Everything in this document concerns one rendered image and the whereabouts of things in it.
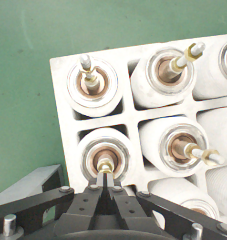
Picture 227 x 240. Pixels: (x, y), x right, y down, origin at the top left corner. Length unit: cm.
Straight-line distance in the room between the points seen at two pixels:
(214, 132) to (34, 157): 46
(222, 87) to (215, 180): 18
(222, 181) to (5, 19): 69
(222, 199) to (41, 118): 47
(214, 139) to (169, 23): 40
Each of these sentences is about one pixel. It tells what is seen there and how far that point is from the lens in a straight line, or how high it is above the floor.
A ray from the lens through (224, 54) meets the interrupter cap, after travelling 33.
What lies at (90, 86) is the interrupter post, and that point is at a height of 28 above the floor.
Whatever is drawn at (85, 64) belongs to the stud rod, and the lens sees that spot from 17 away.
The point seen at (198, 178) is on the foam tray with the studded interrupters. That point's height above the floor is 18.
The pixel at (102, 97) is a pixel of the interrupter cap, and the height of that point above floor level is 25.
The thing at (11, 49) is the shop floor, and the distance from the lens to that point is 62.
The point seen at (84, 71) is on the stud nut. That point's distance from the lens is 18.
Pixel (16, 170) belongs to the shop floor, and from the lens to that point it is 59.
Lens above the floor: 51
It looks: 87 degrees down
